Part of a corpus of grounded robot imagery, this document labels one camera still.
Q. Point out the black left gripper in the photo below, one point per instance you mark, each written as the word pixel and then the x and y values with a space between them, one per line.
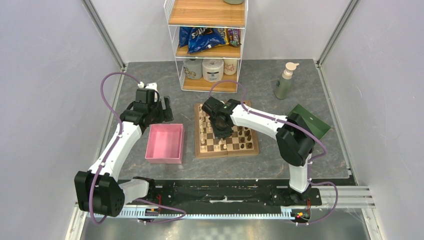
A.
pixel 165 114

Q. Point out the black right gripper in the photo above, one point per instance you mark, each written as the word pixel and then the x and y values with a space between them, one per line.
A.
pixel 218 134

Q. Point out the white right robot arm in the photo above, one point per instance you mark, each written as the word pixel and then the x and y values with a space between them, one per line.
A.
pixel 294 139

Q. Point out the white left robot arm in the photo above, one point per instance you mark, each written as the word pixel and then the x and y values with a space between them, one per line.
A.
pixel 97 189

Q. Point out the wooden chess board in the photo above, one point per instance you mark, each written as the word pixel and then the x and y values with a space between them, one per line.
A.
pixel 242 142

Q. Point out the pink plastic bin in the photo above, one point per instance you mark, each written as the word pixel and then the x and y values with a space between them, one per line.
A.
pixel 165 143

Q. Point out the white toilet paper roll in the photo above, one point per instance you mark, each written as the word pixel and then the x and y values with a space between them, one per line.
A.
pixel 213 69

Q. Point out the pink printed cup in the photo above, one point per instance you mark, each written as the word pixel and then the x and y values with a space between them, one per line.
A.
pixel 230 66

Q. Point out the white patterned mug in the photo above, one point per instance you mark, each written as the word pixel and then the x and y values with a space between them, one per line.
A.
pixel 193 68

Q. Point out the green soap pump bottle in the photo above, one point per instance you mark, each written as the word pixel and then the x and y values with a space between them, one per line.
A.
pixel 284 83

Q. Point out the blue chips bag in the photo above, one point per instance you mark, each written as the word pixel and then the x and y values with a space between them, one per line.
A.
pixel 199 39

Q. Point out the dark candy bag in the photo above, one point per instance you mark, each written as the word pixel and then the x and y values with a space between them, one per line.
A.
pixel 233 37

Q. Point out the green plastic bin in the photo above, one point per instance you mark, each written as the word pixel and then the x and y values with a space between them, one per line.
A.
pixel 318 127

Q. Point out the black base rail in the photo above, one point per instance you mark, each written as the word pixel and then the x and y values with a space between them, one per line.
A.
pixel 231 196

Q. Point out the white wire wooden shelf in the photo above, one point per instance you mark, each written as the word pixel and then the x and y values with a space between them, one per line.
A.
pixel 221 14

